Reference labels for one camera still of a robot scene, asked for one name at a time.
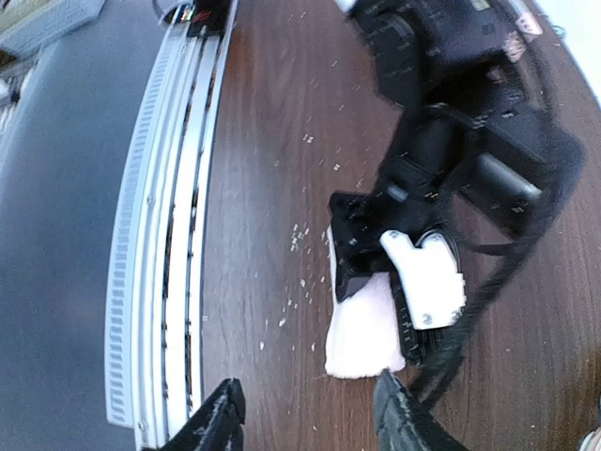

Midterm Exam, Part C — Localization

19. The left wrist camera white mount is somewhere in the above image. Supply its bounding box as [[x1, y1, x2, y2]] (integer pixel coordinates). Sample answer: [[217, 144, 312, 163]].
[[378, 228, 467, 367]]

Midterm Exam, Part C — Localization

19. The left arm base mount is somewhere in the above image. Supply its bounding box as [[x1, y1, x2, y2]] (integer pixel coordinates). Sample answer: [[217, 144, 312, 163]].
[[152, 0, 236, 39]]

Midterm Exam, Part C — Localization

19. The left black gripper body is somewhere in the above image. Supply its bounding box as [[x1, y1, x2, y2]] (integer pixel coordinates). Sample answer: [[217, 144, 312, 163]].
[[329, 190, 399, 282]]

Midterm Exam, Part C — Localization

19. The pink towel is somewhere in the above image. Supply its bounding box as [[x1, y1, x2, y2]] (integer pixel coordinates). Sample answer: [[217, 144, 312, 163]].
[[323, 225, 408, 380]]

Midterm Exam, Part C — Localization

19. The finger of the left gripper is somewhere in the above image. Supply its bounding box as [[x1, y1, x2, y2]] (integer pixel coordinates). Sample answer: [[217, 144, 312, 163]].
[[333, 267, 374, 303]]

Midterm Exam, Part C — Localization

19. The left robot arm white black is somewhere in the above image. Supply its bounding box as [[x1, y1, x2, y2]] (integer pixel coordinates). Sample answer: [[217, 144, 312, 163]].
[[330, 1, 584, 302]]

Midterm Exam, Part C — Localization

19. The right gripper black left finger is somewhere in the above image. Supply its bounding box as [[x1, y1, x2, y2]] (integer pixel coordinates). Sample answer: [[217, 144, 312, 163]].
[[160, 378, 246, 451]]

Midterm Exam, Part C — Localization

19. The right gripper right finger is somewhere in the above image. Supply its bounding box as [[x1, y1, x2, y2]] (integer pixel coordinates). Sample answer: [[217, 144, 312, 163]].
[[374, 369, 468, 451]]

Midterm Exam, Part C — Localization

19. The front aluminium rail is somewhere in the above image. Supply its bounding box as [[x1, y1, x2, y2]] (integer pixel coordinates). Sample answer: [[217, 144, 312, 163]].
[[104, 1, 238, 450]]

